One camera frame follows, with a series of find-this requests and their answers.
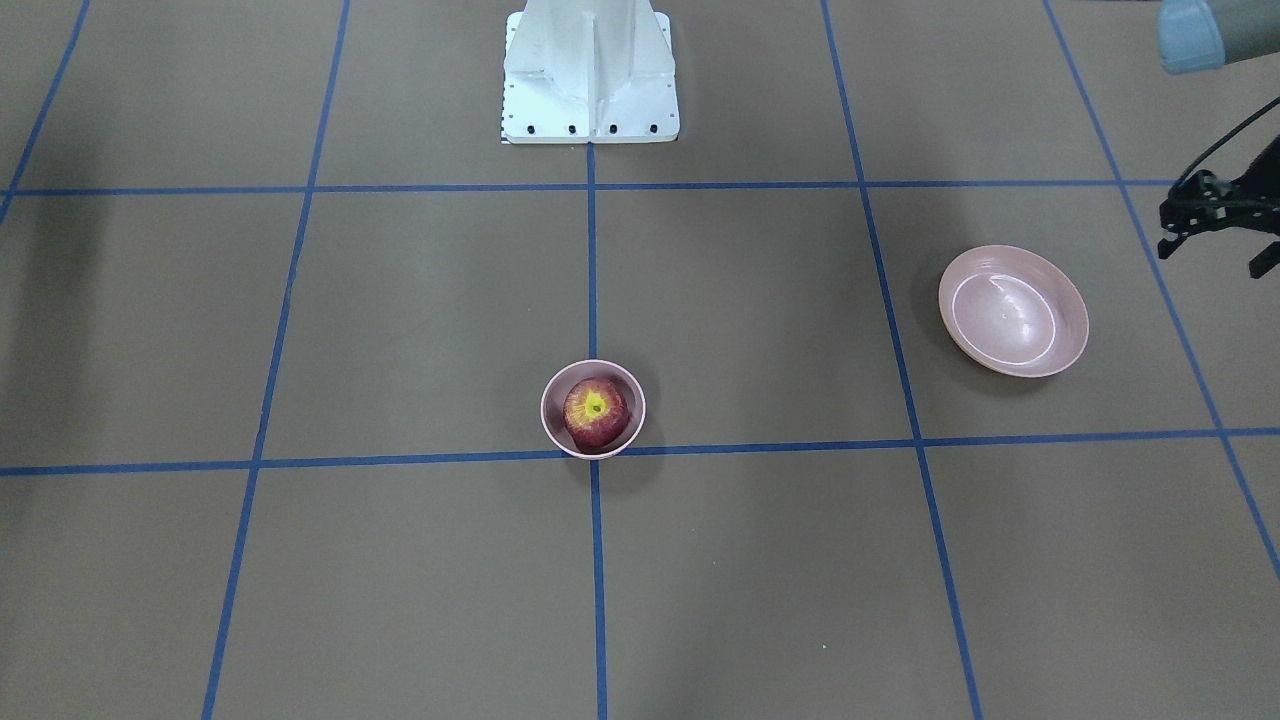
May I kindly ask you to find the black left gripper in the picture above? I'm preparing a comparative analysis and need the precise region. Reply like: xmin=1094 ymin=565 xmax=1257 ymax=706
xmin=1157 ymin=138 xmax=1280 ymax=279

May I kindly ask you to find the red apple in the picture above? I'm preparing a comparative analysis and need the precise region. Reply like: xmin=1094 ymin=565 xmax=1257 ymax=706
xmin=562 ymin=377 xmax=631 ymax=454

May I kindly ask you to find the pink bowl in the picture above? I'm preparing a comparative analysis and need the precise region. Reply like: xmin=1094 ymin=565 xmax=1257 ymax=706
xmin=539 ymin=359 xmax=646 ymax=460

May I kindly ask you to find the grey blue-capped left robot arm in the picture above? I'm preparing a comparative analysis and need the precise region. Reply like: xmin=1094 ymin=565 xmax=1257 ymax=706
xmin=1156 ymin=1 xmax=1279 ymax=279

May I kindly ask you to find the pink plate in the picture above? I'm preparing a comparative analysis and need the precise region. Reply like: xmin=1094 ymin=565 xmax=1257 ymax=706
xmin=937 ymin=245 xmax=1091 ymax=379

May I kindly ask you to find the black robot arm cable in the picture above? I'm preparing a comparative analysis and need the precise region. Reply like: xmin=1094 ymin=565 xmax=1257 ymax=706
xmin=1170 ymin=95 xmax=1280 ymax=201

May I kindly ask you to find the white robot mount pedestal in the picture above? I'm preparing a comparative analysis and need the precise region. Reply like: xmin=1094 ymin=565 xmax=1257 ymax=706
xmin=500 ymin=1 xmax=681 ymax=145

